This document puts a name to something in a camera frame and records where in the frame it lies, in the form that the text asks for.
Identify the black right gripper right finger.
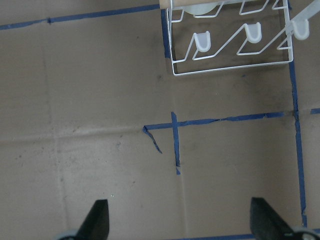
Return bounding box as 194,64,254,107
249,197,295,240

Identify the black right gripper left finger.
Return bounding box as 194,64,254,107
74,199,110,240

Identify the white plastic cup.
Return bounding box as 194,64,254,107
182,2,218,15

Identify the white wire cup rack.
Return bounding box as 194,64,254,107
159,0,320,66

